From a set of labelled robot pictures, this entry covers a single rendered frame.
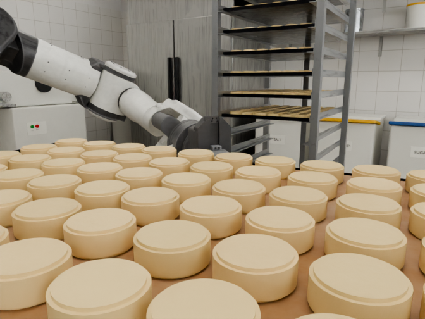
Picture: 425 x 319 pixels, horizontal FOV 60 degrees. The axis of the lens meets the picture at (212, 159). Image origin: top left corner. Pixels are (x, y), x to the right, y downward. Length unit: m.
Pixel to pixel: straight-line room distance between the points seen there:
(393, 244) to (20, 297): 0.21
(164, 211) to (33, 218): 0.10
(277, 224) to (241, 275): 0.07
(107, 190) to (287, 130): 3.46
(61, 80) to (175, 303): 0.76
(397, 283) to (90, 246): 0.18
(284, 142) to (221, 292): 3.62
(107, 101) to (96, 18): 4.79
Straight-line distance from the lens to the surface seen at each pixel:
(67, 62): 0.90
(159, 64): 4.25
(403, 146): 3.53
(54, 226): 0.30
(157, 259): 0.23
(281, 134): 3.79
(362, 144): 3.58
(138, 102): 0.85
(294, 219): 0.27
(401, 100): 4.16
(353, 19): 2.11
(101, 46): 5.67
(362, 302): 0.19
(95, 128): 5.56
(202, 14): 4.00
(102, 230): 0.26
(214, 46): 1.68
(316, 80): 1.50
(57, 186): 0.38
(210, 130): 0.57
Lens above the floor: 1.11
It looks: 12 degrees down
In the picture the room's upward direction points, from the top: straight up
